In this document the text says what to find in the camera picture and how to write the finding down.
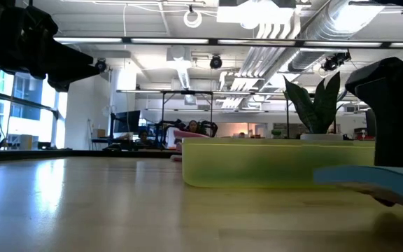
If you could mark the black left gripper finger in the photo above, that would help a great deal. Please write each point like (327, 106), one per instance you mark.
(68, 78)
(68, 57)

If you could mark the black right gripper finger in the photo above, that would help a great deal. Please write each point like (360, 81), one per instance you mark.
(397, 115)

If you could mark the blue sticky note pad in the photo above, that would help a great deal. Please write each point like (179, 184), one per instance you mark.
(380, 180)

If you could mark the yellow transparent pencil case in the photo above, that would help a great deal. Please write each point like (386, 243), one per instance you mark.
(257, 164)

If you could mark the black ceiling spotlight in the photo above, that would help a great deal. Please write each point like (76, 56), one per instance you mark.
(334, 61)
(100, 65)
(215, 62)

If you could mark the black monitor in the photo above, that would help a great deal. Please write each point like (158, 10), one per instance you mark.
(127, 121)

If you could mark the green plant in white pot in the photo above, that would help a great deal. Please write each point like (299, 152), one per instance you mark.
(318, 112)

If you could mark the person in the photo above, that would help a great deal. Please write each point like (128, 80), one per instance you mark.
(193, 126)
(143, 136)

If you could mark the black aluminium table frame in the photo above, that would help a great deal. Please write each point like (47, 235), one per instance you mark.
(82, 153)

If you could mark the silver ventilation duct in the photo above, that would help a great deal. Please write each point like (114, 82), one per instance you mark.
(327, 31)

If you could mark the black metal stand frame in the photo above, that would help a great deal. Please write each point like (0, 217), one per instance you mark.
(187, 92)

